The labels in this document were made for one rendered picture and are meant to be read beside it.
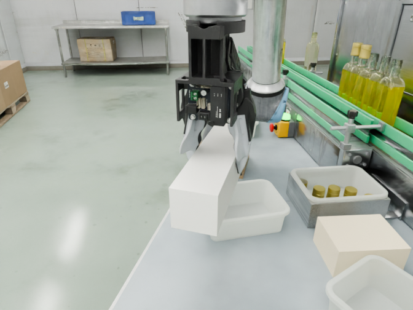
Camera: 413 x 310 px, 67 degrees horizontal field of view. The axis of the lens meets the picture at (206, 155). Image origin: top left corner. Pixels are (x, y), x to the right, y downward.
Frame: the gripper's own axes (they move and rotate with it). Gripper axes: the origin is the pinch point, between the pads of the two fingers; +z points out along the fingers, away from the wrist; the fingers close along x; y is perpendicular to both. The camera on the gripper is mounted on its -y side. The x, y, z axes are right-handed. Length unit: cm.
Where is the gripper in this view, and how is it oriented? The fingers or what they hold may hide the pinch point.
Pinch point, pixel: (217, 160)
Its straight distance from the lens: 47.9
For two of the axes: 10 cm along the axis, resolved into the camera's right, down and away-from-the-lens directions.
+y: -2.7, 4.3, -8.6
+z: 0.0, 8.9, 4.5
